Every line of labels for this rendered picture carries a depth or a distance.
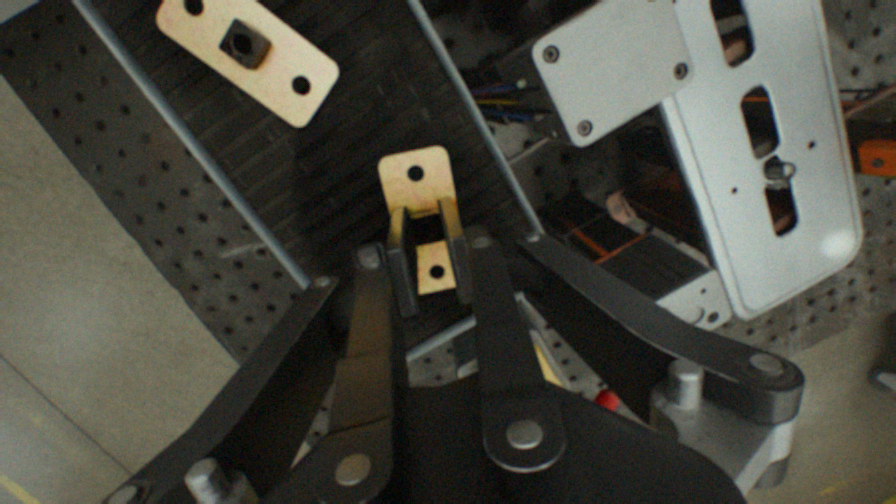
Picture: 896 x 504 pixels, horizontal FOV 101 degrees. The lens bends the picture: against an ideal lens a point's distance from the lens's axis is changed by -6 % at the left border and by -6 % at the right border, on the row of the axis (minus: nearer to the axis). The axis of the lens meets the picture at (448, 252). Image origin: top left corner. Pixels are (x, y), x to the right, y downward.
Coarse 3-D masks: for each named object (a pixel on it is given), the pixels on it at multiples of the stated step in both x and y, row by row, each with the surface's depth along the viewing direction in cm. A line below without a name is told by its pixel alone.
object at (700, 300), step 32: (576, 192) 70; (544, 224) 71; (576, 224) 61; (608, 224) 57; (608, 256) 49; (640, 256) 46; (672, 256) 43; (640, 288) 41; (672, 288) 39; (704, 288) 38; (704, 320) 40
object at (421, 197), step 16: (384, 160) 21; (400, 160) 21; (416, 160) 22; (432, 160) 22; (448, 160) 22; (384, 176) 22; (400, 176) 22; (432, 176) 22; (448, 176) 22; (400, 192) 22; (416, 192) 22; (432, 192) 22; (448, 192) 22; (416, 208) 23; (432, 208) 23; (416, 224) 22; (416, 240) 22; (432, 240) 22; (432, 256) 24; (448, 256) 24; (448, 272) 24; (432, 288) 24
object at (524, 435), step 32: (480, 256) 14; (480, 288) 12; (512, 288) 12; (480, 320) 10; (512, 320) 10; (480, 352) 8; (512, 352) 8; (480, 384) 7; (512, 384) 7; (544, 384) 7; (512, 416) 6; (544, 416) 6; (512, 448) 6; (544, 448) 5; (512, 480) 5; (544, 480) 5
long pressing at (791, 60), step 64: (704, 0) 35; (768, 0) 35; (704, 64) 37; (768, 64) 37; (832, 64) 38; (704, 128) 39; (832, 128) 40; (704, 192) 41; (832, 192) 42; (768, 256) 44; (832, 256) 45
